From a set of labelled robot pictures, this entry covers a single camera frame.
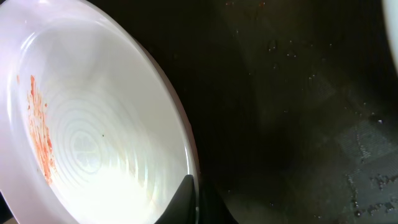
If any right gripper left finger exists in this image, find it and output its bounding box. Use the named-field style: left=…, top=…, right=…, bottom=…
left=155, top=175, right=196, bottom=224

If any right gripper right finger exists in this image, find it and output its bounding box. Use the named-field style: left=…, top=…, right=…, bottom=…
left=199, top=183, right=238, bottom=224

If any white plate with pink rim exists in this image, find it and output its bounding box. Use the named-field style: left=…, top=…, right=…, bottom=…
left=1, top=0, right=199, bottom=223

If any cream white plate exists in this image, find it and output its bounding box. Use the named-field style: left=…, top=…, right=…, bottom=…
left=382, top=0, right=398, bottom=70

